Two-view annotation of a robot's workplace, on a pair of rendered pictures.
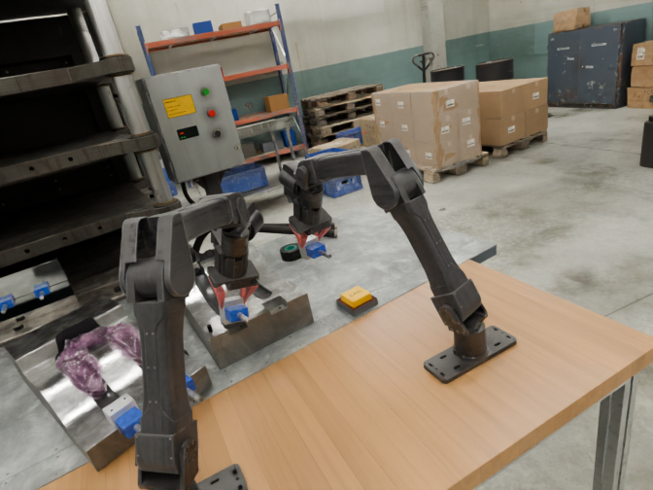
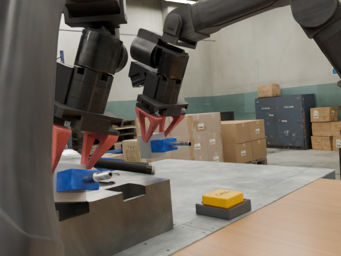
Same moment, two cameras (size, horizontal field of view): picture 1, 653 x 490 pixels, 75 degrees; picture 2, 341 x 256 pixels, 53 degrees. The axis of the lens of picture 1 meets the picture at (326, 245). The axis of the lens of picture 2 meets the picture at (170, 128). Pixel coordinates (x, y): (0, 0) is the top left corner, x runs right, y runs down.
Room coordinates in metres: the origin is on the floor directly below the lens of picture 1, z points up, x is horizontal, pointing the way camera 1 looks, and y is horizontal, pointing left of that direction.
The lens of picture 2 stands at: (0.36, 0.26, 1.01)
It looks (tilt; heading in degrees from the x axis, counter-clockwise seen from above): 3 degrees down; 341
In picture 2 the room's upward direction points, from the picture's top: 4 degrees counter-clockwise
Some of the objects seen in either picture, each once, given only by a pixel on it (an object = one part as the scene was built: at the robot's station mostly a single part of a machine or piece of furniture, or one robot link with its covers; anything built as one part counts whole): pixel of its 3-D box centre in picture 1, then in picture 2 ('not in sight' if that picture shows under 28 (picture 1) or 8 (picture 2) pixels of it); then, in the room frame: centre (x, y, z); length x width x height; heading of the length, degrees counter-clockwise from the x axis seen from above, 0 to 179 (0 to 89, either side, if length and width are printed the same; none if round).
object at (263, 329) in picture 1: (228, 287); (36, 192); (1.10, 0.30, 0.87); 0.50 x 0.26 x 0.14; 27
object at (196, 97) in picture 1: (228, 243); not in sight; (1.82, 0.43, 0.74); 0.31 x 0.22 x 1.47; 117
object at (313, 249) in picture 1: (318, 251); (167, 145); (1.08, 0.03, 0.94); 0.13 x 0.05 x 0.05; 27
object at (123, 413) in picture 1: (134, 424); not in sight; (0.64, 0.42, 0.86); 0.13 x 0.05 x 0.05; 45
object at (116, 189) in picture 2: (276, 309); (126, 198); (0.92, 0.15, 0.87); 0.05 x 0.05 x 0.04; 27
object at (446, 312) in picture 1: (463, 311); not in sight; (0.71, -0.24, 0.90); 0.09 x 0.06 x 0.06; 128
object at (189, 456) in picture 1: (165, 462); not in sight; (0.49, 0.31, 0.90); 0.09 x 0.06 x 0.06; 72
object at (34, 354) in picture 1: (101, 364); not in sight; (0.86, 0.58, 0.86); 0.50 x 0.26 x 0.11; 45
